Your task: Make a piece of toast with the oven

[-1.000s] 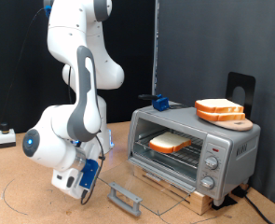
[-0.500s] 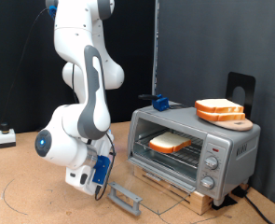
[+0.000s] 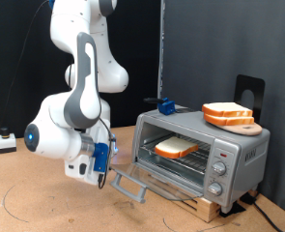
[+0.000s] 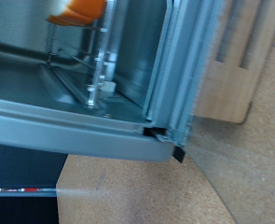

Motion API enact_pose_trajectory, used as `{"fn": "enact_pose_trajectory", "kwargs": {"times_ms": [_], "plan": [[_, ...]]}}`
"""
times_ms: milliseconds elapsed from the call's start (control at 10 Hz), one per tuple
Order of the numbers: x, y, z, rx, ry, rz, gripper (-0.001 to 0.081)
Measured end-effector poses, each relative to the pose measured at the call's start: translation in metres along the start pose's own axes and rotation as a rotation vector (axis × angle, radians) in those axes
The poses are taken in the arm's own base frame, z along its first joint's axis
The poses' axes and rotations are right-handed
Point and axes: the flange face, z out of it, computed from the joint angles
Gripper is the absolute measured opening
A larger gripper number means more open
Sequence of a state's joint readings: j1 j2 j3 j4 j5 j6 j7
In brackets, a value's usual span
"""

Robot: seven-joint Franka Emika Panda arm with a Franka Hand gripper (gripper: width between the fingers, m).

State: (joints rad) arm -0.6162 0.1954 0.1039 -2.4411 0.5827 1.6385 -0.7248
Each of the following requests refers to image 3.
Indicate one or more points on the vertical metal pole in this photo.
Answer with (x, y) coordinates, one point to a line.
(161, 48)

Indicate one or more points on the black metal bookend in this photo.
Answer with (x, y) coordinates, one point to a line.
(245, 83)

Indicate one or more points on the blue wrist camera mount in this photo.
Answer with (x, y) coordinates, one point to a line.
(100, 158)

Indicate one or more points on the emergency stop button box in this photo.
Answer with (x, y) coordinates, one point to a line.
(6, 141)

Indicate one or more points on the white bread slice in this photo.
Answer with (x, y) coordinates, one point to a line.
(227, 109)
(176, 146)
(229, 121)

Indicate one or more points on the metal oven rack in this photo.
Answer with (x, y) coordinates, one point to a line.
(196, 161)

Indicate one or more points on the silver toaster oven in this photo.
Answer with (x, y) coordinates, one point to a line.
(245, 145)

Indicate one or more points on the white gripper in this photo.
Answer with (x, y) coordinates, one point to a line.
(80, 169)

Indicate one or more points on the round wooden cutting board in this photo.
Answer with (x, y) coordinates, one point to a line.
(248, 130)

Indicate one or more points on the silver oven temperature knob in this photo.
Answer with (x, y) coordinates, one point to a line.
(219, 168)

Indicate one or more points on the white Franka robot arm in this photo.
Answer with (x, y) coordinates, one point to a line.
(51, 141)

